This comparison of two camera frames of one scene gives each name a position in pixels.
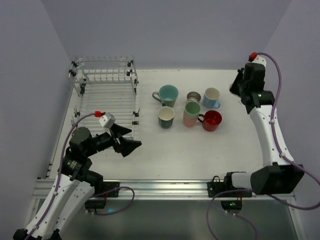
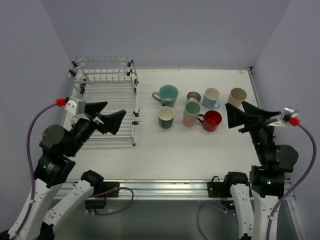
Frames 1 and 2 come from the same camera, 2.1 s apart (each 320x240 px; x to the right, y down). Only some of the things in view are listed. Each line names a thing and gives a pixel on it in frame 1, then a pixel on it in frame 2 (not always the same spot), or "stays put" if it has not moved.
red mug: [211, 120] stays put
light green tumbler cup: [192, 110] stays put
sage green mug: [167, 94] stays put
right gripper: [235, 87] to [256, 125]
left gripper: [116, 141] to [95, 120]
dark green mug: [165, 117] stays put
